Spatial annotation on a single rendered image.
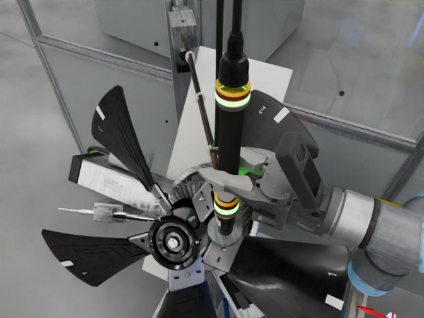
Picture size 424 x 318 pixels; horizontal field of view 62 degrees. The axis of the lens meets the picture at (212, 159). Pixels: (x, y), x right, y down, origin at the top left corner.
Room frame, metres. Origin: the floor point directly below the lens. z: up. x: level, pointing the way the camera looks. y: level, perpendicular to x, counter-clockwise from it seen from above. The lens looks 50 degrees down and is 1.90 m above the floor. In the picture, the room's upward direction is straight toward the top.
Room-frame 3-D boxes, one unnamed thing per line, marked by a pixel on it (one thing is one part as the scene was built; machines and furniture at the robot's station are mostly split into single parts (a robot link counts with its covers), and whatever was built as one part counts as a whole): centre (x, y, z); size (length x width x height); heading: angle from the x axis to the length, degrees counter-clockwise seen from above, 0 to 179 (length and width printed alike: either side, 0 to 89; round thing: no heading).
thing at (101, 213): (0.50, 0.28, 1.08); 0.07 x 0.04 x 0.06; 76
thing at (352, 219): (0.28, -0.20, 1.45); 0.08 x 0.05 x 0.08; 155
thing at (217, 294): (0.37, 0.00, 0.91); 0.12 x 0.08 x 0.12; 155
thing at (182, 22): (0.97, 0.09, 1.35); 0.10 x 0.07 x 0.08; 10
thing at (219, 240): (0.36, -0.02, 1.31); 0.09 x 0.07 x 0.10; 10
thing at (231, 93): (0.35, -0.03, 1.61); 0.04 x 0.04 x 0.03
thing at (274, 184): (0.31, -0.13, 1.44); 0.12 x 0.08 x 0.09; 65
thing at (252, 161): (0.38, -0.04, 1.44); 0.09 x 0.03 x 0.06; 55
